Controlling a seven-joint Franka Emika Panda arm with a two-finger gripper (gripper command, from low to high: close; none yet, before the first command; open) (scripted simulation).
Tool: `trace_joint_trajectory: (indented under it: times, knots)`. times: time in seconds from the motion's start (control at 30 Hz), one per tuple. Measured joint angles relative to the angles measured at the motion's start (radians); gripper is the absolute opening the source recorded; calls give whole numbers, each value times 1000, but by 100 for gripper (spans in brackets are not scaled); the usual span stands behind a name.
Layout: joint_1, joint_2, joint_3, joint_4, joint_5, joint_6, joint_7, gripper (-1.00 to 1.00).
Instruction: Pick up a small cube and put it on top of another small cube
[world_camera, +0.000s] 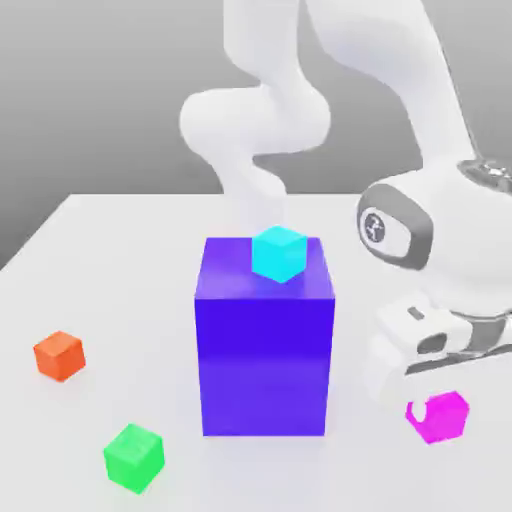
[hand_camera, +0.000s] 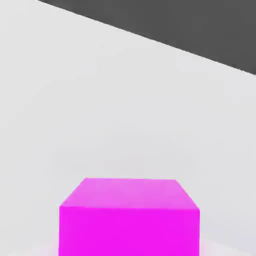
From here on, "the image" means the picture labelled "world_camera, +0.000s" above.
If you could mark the small cyan cube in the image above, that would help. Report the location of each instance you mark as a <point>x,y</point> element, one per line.
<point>279,256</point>

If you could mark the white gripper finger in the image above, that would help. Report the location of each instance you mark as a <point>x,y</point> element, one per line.
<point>419,410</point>

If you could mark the small orange cube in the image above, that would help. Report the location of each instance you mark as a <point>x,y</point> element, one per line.
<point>60,356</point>

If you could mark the small green cube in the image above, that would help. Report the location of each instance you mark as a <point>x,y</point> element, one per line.
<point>134,460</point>

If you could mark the small magenta cube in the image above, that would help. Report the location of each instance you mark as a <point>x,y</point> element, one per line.
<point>444,420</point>

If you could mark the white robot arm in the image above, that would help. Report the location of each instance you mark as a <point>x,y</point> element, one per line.
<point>280,120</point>

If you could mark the large purple box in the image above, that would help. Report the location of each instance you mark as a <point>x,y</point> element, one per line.
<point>264,360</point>

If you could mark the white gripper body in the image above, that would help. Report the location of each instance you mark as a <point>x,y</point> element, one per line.
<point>390,372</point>

